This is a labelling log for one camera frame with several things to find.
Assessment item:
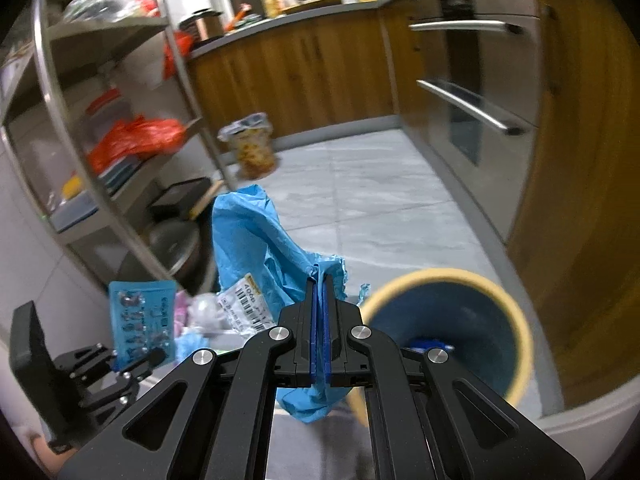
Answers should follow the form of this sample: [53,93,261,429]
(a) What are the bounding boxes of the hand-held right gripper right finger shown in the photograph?
[322,272,586,480]

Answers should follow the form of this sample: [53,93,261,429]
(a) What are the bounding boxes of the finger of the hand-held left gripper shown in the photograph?
[54,341,119,379]
[79,349,167,414]

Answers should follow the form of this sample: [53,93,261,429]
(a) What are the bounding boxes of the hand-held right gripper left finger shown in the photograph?
[59,276,321,480]

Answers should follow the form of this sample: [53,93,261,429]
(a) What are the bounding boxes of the blue blister pack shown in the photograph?
[108,279,177,367]

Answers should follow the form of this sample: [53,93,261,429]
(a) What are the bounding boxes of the blue bin with yellow rim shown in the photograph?
[359,268,534,429]

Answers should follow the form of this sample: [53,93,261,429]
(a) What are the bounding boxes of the blue plastic bag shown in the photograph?
[210,183,371,425]

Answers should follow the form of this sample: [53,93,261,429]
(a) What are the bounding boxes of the person's left hand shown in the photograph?
[28,432,72,480]

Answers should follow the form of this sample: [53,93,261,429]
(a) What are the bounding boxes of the crumpled white plastic bag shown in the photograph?
[176,294,237,352]

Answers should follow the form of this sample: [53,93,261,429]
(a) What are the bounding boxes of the grey blue tray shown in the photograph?
[51,154,147,234]

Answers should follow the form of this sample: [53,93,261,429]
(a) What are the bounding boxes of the black flat box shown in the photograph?
[149,177,214,219]

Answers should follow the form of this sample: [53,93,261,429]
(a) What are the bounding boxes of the large red plastic bag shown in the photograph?
[88,115,189,174]

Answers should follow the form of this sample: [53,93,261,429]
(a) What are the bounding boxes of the plastic container with red lid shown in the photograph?
[84,89,134,132]

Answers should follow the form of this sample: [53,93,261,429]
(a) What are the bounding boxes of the patterned waste bin with liner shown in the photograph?
[218,112,279,181]

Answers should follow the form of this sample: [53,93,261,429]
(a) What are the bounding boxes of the wooden cabinet beside oven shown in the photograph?
[506,0,640,409]

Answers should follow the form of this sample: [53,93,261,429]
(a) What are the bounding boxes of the stainless steel shelf rack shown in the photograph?
[0,0,237,292]

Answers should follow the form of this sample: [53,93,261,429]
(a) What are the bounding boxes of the white plastic bag on shelf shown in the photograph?
[121,54,172,92]

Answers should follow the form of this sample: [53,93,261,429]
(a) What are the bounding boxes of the stainless steel built-in oven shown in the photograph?
[399,0,544,242]

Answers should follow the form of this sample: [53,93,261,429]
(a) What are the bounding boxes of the small red plastic bag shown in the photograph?
[163,29,194,79]

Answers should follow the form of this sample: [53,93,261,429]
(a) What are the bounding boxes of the wooden lower kitchen cabinets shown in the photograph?
[187,4,407,142]

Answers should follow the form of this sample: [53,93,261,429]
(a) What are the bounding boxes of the clear plastic bags on shelf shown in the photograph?
[64,0,152,24]

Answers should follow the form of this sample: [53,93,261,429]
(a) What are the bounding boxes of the orange kitchen tool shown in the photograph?
[224,3,252,32]

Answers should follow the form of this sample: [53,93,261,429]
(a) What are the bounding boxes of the wooden handle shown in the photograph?
[189,179,227,222]

